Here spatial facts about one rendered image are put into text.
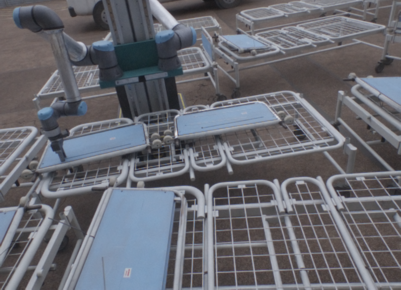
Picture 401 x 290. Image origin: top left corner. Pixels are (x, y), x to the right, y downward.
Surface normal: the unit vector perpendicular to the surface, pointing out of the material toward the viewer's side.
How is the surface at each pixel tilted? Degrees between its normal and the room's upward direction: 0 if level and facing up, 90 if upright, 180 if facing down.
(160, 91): 90
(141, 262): 8
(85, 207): 0
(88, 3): 90
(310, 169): 0
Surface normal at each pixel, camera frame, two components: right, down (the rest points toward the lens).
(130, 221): 0.00, -0.86
